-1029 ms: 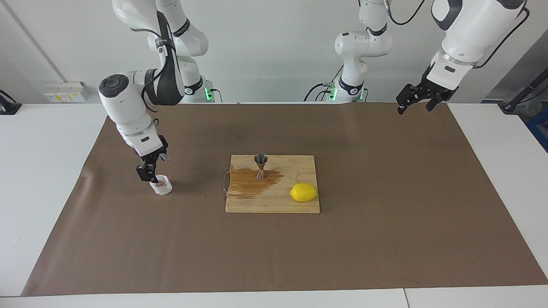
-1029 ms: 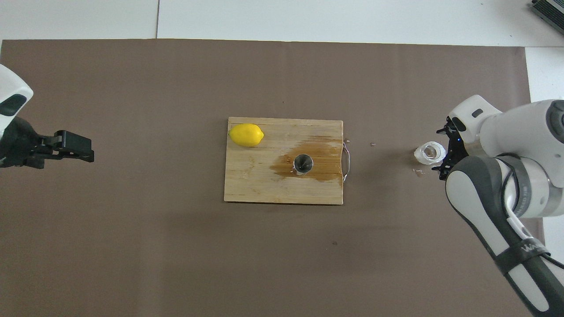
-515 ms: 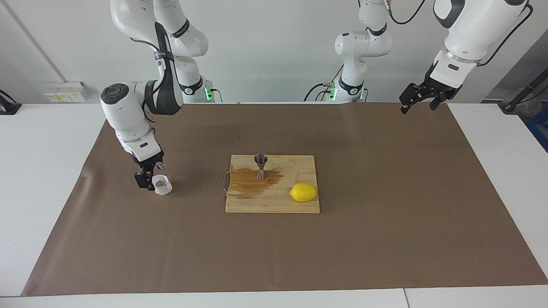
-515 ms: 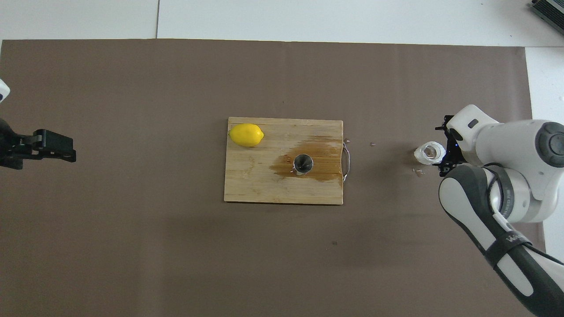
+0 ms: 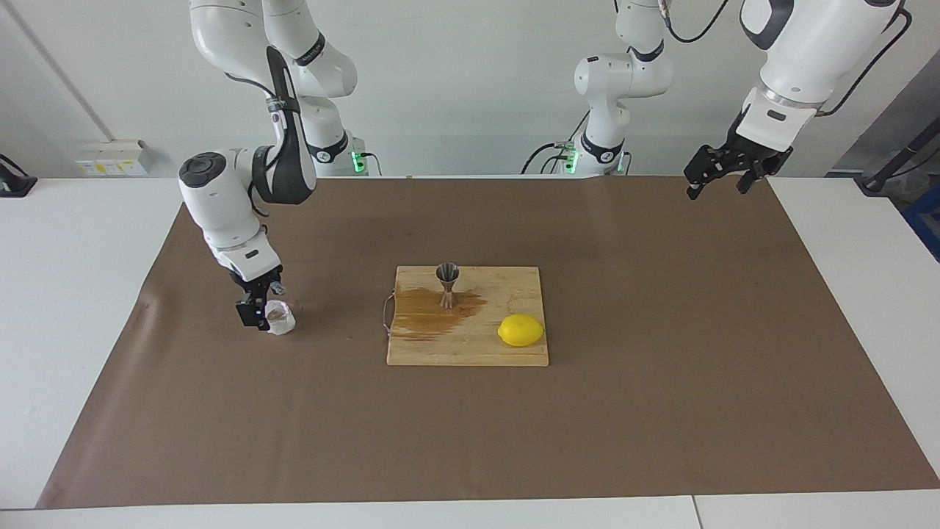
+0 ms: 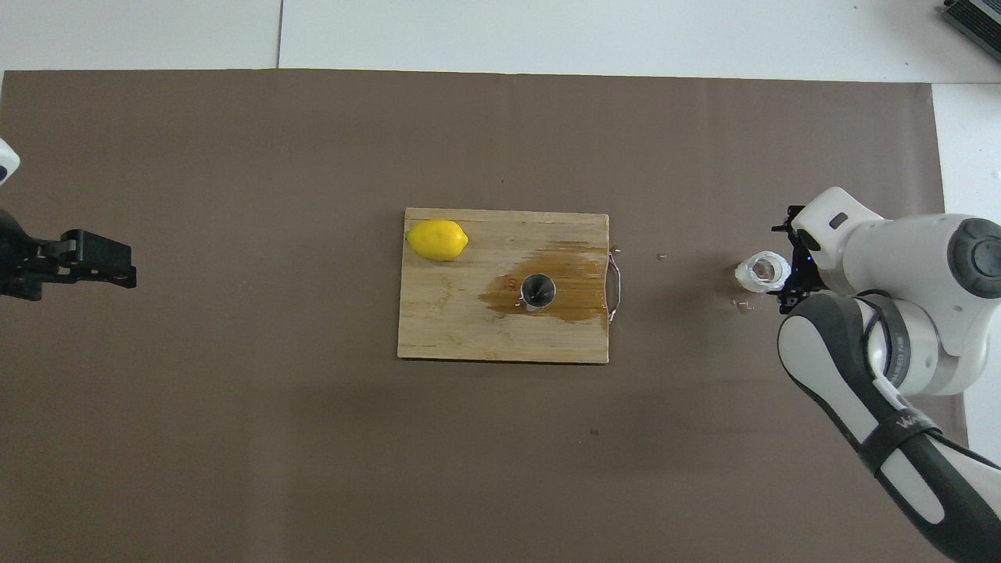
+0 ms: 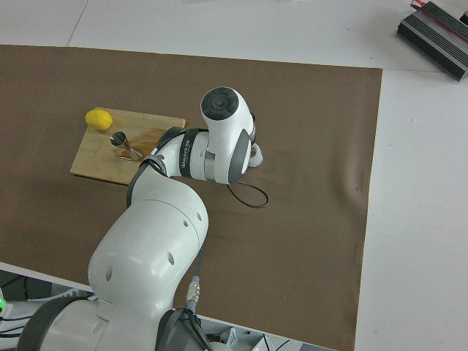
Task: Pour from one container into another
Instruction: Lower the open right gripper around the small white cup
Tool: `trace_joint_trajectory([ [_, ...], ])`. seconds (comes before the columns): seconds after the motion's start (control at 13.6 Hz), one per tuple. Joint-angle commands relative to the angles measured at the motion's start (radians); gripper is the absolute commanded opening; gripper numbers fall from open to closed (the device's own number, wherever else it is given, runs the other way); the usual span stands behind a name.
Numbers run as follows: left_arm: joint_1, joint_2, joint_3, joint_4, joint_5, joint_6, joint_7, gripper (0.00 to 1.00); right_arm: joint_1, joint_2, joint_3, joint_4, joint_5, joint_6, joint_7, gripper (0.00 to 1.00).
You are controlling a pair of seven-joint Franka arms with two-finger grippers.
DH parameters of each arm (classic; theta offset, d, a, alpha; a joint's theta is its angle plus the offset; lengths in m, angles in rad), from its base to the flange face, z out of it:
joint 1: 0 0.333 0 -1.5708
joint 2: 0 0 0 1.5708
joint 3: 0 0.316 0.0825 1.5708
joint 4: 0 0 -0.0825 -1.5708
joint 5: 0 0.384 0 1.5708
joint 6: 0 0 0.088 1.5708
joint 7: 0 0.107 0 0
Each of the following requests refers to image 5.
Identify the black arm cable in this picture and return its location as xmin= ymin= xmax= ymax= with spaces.
xmin=661 ymin=0 xmax=914 ymax=118
xmin=224 ymin=70 xmax=287 ymax=221

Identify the wooden cutting board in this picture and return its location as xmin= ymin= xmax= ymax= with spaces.
xmin=382 ymin=266 xmax=550 ymax=367

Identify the steel double jigger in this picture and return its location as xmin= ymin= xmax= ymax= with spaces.
xmin=435 ymin=263 xmax=461 ymax=309

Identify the black clamp base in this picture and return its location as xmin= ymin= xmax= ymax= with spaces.
xmin=0 ymin=154 xmax=37 ymax=197

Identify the black base cable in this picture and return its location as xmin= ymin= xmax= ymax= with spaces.
xmin=520 ymin=142 xmax=572 ymax=176

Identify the black stand pole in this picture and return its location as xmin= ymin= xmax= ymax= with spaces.
xmin=856 ymin=116 xmax=940 ymax=193

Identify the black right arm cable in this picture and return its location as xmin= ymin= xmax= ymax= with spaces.
xmin=224 ymin=70 xmax=287 ymax=221

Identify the brown paper table mat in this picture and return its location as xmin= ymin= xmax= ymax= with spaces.
xmin=35 ymin=175 xmax=940 ymax=509

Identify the crinkled clear plastic cup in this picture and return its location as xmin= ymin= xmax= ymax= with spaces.
xmin=263 ymin=299 xmax=297 ymax=337

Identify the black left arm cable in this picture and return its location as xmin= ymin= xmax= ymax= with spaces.
xmin=661 ymin=0 xmax=914 ymax=118

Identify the yellow lemon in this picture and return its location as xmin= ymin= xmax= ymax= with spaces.
xmin=497 ymin=314 xmax=545 ymax=348

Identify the white wall power strip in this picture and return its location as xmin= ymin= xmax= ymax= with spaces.
xmin=76 ymin=141 xmax=151 ymax=177

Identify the blue crate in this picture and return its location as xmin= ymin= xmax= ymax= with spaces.
xmin=902 ymin=184 xmax=940 ymax=262

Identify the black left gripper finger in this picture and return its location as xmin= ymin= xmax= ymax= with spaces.
xmin=684 ymin=145 xmax=737 ymax=201
xmin=737 ymin=163 xmax=772 ymax=195

